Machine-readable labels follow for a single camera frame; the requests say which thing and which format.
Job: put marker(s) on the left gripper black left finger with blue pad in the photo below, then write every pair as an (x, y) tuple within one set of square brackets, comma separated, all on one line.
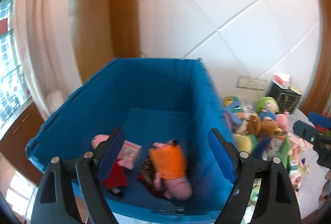
[(55, 199)]

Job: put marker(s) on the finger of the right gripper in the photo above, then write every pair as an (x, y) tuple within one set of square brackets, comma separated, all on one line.
[(321, 143), (320, 120)]

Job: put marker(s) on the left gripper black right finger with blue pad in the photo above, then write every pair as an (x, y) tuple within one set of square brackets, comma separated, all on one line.
[(277, 202)]

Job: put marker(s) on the pink pig plush toy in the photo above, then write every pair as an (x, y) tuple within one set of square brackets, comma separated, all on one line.
[(282, 120)]

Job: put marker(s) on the black gift box gold pattern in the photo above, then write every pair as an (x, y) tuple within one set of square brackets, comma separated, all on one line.
[(286, 99)]

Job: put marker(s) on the pink white small box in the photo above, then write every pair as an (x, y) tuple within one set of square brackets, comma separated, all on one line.
[(130, 152)]

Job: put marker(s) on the brown bear plush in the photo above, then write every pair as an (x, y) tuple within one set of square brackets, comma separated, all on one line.
[(263, 127)]

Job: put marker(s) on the red white tissue box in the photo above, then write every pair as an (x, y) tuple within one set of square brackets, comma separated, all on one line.
[(282, 80)]

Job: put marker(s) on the green hooded plush doll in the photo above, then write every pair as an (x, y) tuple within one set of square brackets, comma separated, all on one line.
[(267, 103)]

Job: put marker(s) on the pink pig plush orange dress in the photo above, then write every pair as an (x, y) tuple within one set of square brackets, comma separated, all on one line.
[(170, 166)]

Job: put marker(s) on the blue plastic storage bin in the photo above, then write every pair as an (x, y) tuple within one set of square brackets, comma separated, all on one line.
[(151, 100)]

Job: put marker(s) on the pink curtain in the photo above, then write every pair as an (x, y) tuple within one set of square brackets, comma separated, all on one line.
[(43, 37)]

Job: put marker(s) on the white wall socket panel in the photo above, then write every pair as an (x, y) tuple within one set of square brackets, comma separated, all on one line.
[(251, 83)]

